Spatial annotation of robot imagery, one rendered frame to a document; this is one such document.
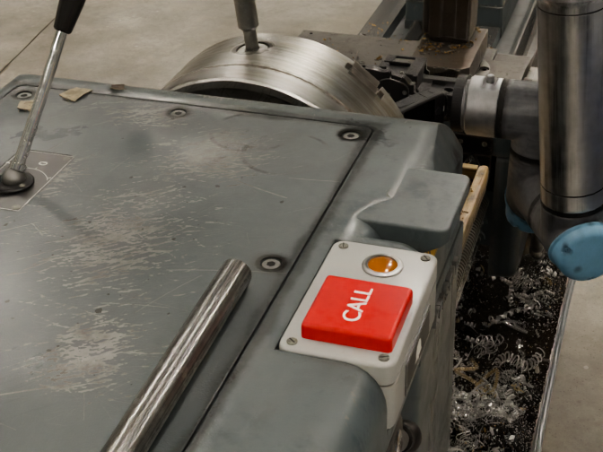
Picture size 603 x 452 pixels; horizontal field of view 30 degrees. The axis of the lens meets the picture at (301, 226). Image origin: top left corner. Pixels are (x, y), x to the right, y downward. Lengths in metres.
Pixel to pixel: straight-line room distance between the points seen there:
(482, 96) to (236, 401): 0.80
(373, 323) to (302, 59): 0.51
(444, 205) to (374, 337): 0.19
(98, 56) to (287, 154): 3.55
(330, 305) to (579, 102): 0.58
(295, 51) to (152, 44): 3.35
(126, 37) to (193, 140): 3.66
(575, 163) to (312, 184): 0.46
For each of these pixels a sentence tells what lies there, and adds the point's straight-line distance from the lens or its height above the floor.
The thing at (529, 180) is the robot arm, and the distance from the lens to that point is 1.42.
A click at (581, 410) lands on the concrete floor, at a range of 2.64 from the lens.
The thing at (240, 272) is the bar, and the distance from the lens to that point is 0.75.
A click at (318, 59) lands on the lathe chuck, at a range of 1.18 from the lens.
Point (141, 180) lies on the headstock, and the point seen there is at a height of 1.26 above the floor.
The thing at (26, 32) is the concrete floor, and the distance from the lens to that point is 4.77.
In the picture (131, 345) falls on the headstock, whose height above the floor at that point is 1.25.
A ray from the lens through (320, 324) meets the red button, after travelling 0.71.
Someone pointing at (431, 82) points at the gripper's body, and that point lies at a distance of 1.46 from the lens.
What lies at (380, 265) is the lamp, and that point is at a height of 1.26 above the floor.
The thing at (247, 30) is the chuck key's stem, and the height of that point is 1.26.
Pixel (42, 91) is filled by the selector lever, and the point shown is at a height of 1.32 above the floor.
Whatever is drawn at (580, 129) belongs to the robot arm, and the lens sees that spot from 1.26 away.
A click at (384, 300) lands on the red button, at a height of 1.27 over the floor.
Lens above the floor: 1.69
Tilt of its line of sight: 32 degrees down
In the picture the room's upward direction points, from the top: 2 degrees counter-clockwise
